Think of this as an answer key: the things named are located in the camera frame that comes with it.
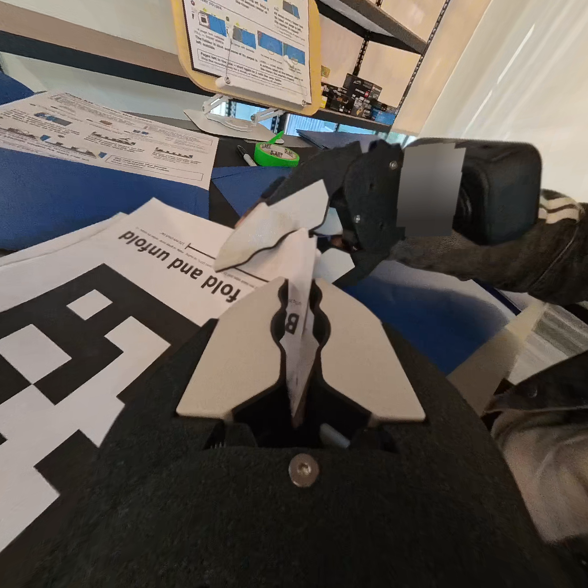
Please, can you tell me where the white board stand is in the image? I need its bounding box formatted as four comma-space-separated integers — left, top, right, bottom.
184, 92, 288, 136

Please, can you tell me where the green tape roll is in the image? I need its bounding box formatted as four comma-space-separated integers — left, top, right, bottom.
255, 140, 301, 168

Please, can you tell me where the white sheet with bold letters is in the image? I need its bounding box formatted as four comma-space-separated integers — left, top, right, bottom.
279, 228, 323, 427

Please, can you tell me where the person's beige shirt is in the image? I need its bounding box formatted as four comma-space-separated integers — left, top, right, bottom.
491, 404, 588, 545

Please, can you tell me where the sheet with large black squares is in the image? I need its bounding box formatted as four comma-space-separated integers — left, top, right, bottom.
0, 198, 288, 554

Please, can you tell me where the printed instruction sheet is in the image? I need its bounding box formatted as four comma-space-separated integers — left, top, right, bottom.
182, 0, 313, 105

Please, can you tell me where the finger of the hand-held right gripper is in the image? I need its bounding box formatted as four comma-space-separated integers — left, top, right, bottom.
214, 178, 330, 273
316, 249, 356, 283

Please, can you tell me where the white curtain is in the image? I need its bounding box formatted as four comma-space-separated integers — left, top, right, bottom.
390, 0, 588, 205

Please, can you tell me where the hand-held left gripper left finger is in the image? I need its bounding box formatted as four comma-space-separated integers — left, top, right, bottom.
176, 277, 290, 421

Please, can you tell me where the blue paper folder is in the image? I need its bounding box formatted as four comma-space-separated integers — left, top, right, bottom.
322, 271, 522, 375
211, 164, 295, 220
0, 71, 213, 251

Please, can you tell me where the row of small dark boxes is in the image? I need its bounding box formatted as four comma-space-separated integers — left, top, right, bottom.
319, 73, 398, 126

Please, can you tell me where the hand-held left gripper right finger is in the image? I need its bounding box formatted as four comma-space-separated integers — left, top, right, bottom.
312, 278, 426, 426

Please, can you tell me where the pile of white paper sheets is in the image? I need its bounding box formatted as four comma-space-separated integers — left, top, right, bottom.
0, 210, 138, 276

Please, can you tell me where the wooden instruction board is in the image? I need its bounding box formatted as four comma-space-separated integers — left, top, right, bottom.
170, 0, 322, 116

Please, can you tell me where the metal shelf rack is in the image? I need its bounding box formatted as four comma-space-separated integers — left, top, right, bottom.
317, 0, 453, 127

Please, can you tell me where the person's dark jacket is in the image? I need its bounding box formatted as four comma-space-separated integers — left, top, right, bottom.
484, 363, 588, 414

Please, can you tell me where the sheet with small pictures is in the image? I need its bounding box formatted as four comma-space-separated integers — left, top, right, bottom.
0, 90, 220, 189

